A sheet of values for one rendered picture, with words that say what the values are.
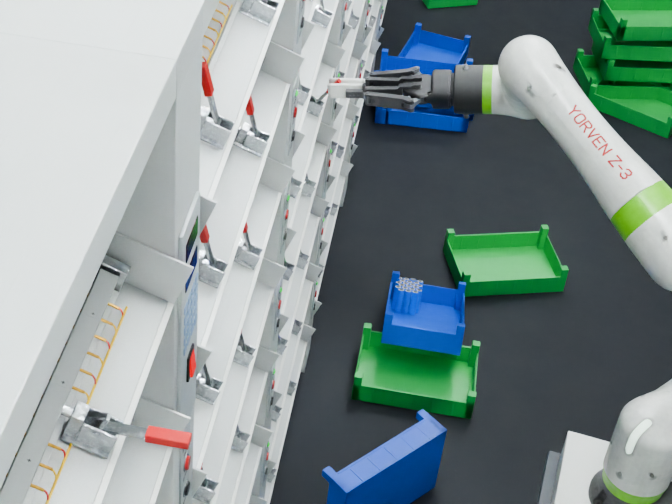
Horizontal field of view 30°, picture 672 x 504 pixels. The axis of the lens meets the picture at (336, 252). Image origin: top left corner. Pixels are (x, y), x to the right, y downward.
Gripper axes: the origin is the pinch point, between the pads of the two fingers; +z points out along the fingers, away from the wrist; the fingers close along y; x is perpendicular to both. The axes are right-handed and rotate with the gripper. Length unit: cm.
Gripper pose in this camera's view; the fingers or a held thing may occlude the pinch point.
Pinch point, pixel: (346, 88)
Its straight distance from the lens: 243.0
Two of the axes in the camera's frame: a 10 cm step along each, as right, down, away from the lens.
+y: 1.4, -6.3, 7.7
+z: -9.9, -0.3, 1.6
